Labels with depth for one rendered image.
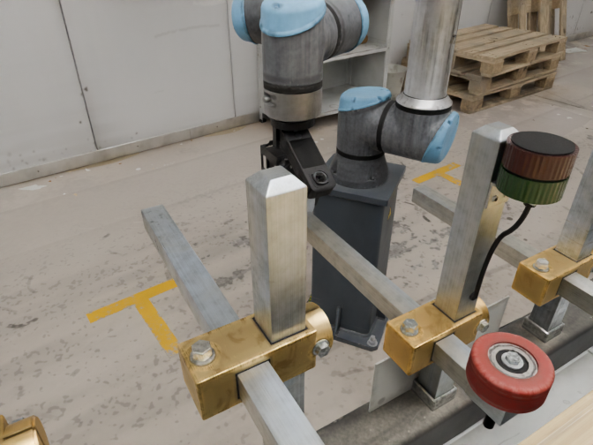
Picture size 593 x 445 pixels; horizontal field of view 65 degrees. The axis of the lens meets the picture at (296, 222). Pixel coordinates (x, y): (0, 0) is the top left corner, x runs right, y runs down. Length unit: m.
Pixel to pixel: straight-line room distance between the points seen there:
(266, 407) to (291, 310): 0.08
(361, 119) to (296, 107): 0.67
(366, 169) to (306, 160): 0.72
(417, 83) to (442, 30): 0.14
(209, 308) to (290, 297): 0.11
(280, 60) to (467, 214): 0.33
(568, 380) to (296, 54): 0.71
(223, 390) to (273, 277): 0.11
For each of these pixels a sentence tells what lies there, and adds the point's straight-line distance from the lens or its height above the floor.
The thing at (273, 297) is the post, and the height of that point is 1.02.
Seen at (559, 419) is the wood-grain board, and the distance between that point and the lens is 0.52.
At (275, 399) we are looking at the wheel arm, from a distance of 0.40.
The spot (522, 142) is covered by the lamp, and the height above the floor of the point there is 1.11.
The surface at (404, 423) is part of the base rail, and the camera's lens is 0.71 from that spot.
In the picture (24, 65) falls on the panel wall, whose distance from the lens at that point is 2.99.
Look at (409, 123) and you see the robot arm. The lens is 1.29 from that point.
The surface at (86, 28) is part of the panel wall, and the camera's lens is 3.03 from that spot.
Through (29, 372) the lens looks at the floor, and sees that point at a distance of 1.88.
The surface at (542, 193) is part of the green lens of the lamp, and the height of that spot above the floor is 1.08.
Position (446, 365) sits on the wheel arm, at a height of 0.84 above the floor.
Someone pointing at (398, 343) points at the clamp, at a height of 0.86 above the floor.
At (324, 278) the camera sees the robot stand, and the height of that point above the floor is 0.24.
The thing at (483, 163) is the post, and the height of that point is 1.08.
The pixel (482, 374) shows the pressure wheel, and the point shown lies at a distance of 0.52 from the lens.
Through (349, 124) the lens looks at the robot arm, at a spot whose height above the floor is 0.79.
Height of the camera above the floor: 1.28
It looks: 33 degrees down
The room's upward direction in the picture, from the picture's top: straight up
